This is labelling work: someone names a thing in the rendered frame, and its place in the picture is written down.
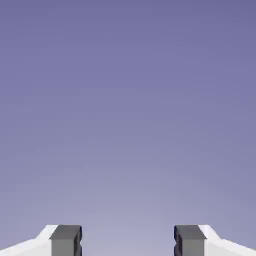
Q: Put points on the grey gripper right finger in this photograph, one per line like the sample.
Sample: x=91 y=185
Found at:
x=191 y=242

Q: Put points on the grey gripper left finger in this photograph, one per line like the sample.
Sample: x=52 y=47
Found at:
x=63 y=242

